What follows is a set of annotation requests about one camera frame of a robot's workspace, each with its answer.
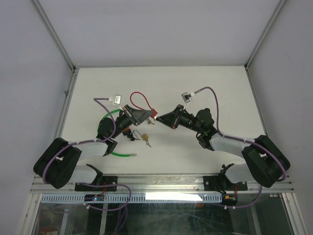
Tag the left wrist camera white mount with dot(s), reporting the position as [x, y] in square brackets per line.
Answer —
[116, 101]

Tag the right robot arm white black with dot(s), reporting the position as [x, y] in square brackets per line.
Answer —
[264, 162]

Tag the black-headed key pair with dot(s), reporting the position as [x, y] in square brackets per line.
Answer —
[132, 138]

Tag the brass padlock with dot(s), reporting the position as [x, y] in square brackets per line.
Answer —
[144, 137]

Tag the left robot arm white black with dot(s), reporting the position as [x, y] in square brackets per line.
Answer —
[58, 165]

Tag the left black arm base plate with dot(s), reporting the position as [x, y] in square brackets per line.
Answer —
[107, 183]

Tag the orange black padlock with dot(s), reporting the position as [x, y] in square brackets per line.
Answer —
[127, 131]

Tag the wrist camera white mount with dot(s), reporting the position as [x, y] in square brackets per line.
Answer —
[116, 101]
[187, 98]

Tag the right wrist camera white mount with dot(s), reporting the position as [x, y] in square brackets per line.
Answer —
[187, 98]

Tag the grey slotted cable duct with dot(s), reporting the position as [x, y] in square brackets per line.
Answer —
[150, 197]

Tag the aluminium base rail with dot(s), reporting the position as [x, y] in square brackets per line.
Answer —
[187, 183]

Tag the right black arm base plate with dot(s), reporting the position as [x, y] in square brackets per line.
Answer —
[222, 185]

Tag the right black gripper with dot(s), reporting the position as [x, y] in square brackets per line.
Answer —
[170, 119]

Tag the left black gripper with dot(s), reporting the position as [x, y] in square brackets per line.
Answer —
[139, 116]

